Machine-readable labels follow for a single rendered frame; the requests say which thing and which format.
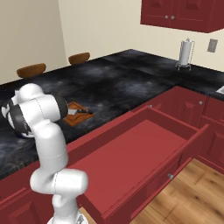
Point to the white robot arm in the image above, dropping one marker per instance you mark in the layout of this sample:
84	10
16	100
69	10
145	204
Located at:
48	137

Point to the brown wooden cutting board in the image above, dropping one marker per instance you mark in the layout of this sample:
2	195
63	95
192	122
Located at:
76	119

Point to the red open drawer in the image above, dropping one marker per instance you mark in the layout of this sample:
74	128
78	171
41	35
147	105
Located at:
131	151

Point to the silver drawer knob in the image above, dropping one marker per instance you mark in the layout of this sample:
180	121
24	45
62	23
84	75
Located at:
170	176

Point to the red drawer front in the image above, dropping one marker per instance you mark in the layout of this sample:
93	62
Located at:
215	109

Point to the brown wooden stool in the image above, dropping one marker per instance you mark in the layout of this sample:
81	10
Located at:
78	58
30	70

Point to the red cupboard door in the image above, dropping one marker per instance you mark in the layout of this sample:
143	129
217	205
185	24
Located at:
214	143
186	106

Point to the white paper towel roll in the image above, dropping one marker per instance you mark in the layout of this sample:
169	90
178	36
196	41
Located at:
185	53

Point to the steel sink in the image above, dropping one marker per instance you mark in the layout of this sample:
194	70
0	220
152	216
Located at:
221	89

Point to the red base cupboard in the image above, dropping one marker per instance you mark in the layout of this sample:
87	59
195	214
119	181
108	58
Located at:
17	198

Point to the grey wall socket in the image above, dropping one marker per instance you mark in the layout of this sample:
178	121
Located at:
212	45

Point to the red wall cupboards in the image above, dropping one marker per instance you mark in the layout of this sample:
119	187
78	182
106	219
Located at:
186	13

